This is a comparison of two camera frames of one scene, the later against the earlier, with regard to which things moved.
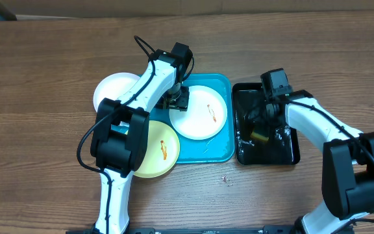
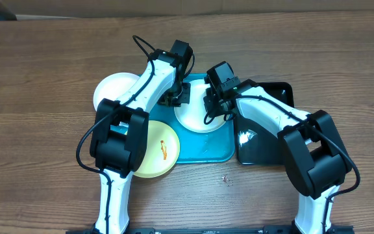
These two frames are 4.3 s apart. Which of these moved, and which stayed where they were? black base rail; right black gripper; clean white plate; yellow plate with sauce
Moved: right black gripper
Stayed: black base rail; clean white plate; yellow plate with sauce
